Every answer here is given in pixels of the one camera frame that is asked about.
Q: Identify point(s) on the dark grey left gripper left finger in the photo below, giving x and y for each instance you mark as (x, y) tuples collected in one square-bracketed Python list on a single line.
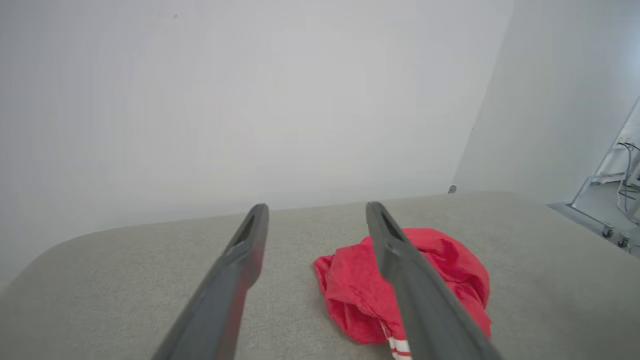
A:
[(235, 280)]

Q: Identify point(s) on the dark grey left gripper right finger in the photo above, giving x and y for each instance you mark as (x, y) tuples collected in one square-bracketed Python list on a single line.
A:
[(420, 300)]

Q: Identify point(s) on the red garment with white trim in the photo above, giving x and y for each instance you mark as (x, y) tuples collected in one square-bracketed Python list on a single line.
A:
[(350, 290)]

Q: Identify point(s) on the metal frame stand with casters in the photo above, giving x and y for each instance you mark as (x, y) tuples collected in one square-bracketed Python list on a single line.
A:
[(595, 187)]

